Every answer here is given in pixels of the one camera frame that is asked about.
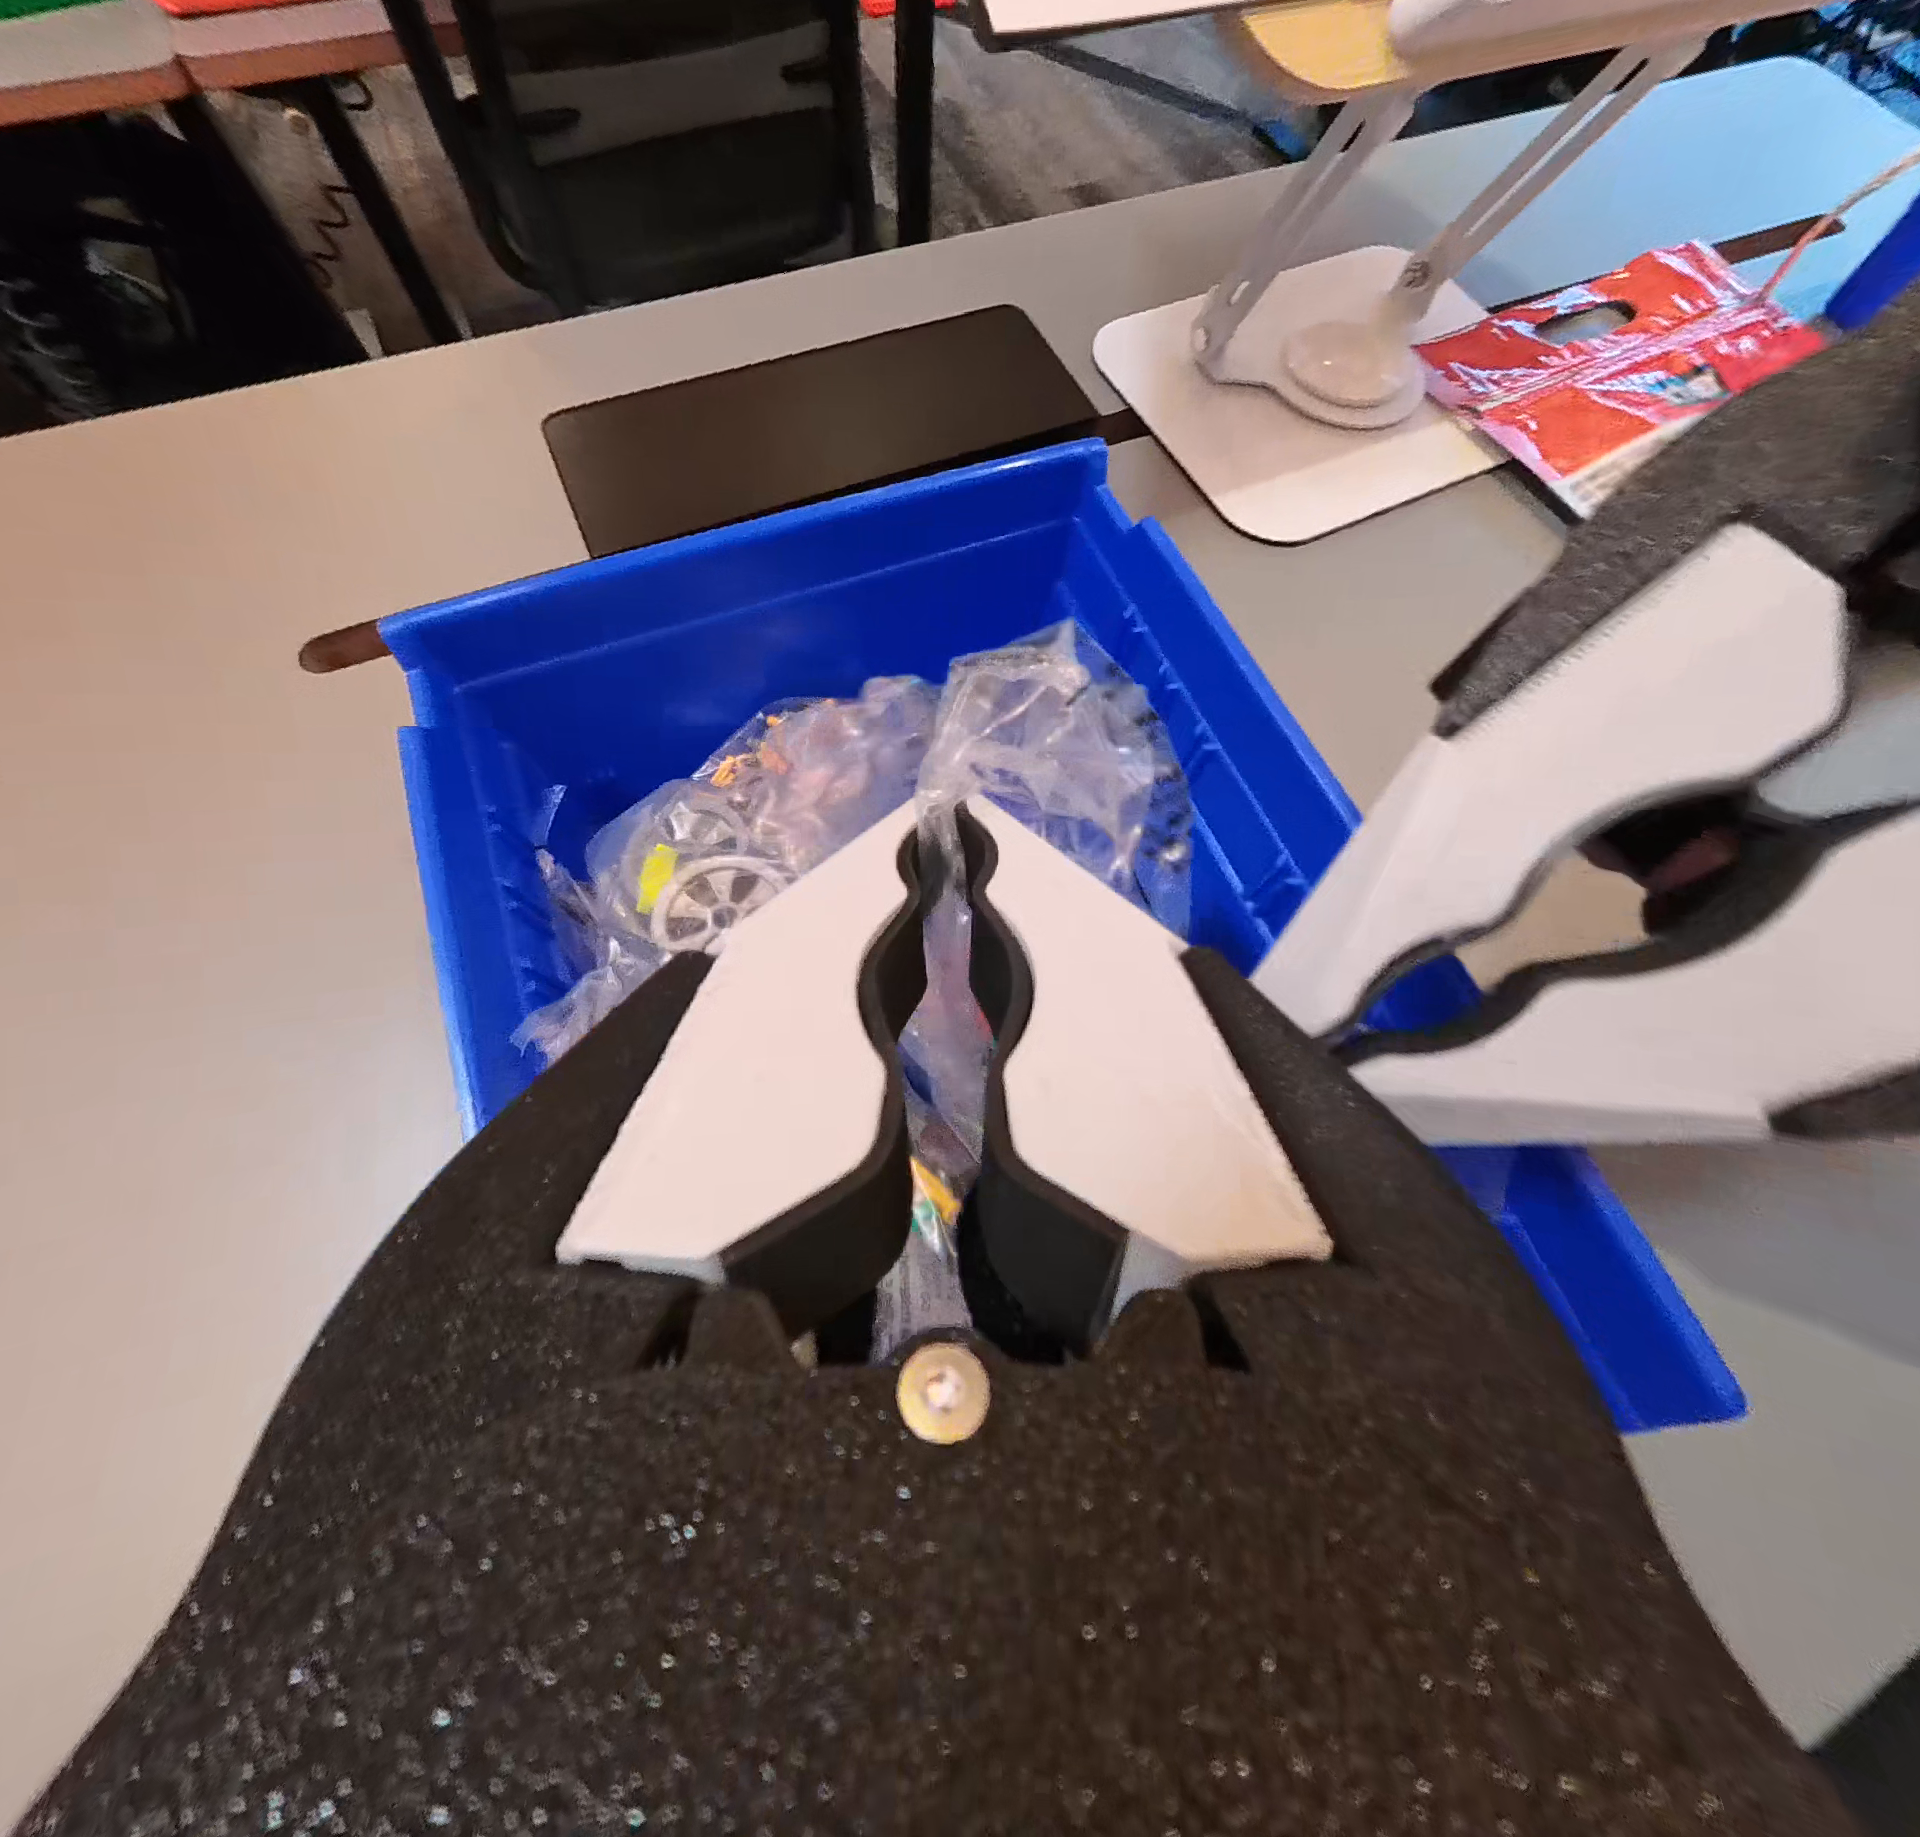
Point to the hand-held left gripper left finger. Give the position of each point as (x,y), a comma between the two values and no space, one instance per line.
(750,1090)

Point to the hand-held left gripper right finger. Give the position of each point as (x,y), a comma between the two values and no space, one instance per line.
(1138,1103)

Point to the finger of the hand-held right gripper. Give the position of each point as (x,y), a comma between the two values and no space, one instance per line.
(1621,680)
(1651,1059)

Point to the colourful printed toy package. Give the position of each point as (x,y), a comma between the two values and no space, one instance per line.
(1595,396)

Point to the clear bag with wheels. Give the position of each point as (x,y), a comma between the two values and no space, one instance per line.
(708,891)

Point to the clear bag of colourful connectors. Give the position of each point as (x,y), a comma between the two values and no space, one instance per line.
(1050,758)

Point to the blue plastic bin with sticker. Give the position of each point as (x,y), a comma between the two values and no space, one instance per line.
(843,593)

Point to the white book stand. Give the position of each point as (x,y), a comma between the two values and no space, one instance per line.
(1318,470)

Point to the black table inset panel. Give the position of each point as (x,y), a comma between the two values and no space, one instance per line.
(809,419)

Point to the black mesh office chair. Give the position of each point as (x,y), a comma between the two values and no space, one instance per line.
(647,96)

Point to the grey background table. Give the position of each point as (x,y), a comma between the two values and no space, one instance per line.
(89,67)

